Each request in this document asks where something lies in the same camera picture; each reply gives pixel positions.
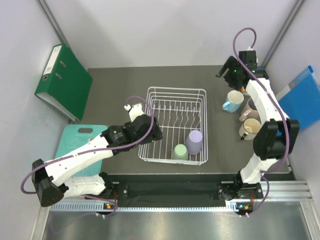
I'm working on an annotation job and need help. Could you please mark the light blue mug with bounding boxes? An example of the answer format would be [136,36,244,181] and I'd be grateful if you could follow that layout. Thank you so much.
[222,90,244,113]

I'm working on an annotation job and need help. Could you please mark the clear pink glass mug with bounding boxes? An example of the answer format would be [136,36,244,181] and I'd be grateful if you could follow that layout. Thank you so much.
[239,98,261,122]

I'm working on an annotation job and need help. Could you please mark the cream ceramic mug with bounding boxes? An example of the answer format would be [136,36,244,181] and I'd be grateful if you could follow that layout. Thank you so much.
[238,118,262,141]

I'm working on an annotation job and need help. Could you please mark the purple cup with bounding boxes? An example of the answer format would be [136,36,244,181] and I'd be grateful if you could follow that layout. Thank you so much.
[184,130,203,155]

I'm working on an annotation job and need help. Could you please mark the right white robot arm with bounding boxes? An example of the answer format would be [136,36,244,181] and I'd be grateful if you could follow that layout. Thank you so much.
[216,48,300,200]

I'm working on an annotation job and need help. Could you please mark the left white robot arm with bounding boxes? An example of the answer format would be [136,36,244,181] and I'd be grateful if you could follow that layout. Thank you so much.
[31,114,163,207]

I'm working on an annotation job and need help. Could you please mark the green cup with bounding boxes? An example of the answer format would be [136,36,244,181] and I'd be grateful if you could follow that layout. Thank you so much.
[172,144,189,161]

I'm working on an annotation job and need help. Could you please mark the teal cutting board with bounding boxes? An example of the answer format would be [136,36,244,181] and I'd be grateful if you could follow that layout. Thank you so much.
[55,124,108,177]

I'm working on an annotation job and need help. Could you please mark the blue plastic folder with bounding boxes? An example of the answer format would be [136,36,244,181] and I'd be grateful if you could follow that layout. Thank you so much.
[276,65,320,130]

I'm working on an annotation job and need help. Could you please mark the green lever arch binder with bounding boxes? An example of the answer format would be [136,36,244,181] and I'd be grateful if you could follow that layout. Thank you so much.
[34,44,93,122]

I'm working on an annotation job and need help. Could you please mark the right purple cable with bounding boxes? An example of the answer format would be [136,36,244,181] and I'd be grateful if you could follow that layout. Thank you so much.
[232,27,293,218]

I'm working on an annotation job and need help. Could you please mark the white wire dish rack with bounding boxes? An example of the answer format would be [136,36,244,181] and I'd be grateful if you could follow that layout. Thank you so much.
[138,86,208,166]

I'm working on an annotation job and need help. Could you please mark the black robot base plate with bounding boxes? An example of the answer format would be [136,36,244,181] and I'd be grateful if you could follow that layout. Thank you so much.
[96,173,267,208]

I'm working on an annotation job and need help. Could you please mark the grey slotted cable duct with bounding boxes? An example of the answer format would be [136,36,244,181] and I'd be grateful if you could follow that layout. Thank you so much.
[50,201,239,212]

